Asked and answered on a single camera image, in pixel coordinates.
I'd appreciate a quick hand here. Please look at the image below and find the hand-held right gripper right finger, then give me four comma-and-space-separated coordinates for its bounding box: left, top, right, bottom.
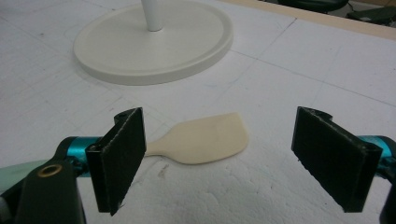
290, 105, 384, 214

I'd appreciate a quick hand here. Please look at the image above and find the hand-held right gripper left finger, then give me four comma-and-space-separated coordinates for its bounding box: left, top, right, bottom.
85, 106, 148, 217

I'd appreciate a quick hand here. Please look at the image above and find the cream spatula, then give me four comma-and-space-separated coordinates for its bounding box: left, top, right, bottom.
145, 112, 249, 165

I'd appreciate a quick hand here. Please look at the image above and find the white round stand base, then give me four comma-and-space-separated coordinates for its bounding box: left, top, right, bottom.
73, 0, 234, 87

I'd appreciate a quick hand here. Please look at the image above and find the dark chair base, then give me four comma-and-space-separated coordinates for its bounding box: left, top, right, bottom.
276, 0, 396, 26

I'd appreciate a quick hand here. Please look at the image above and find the white stand pole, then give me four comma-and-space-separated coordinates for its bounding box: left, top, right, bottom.
140, 0, 163, 33

